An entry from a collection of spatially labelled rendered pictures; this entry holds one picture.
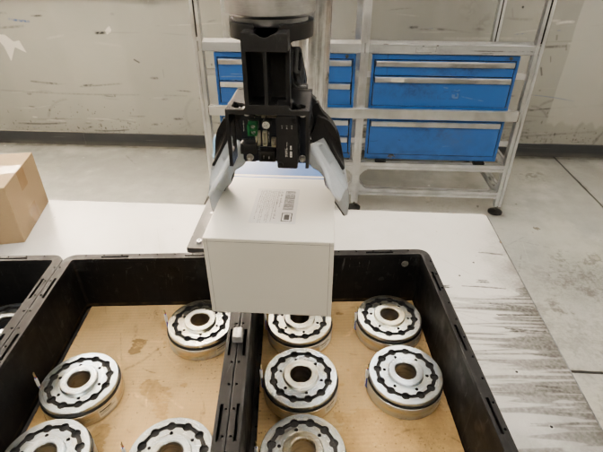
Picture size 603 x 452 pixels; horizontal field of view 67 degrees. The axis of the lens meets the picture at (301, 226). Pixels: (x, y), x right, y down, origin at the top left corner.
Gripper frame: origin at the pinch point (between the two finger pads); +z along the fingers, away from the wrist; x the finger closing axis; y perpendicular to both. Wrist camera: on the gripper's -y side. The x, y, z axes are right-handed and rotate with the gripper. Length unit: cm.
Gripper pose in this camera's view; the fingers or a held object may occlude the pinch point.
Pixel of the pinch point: (280, 209)
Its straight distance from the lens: 50.8
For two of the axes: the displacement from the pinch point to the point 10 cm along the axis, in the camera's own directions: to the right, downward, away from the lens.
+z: 0.0, 8.4, 5.5
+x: 10.0, 0.4, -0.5
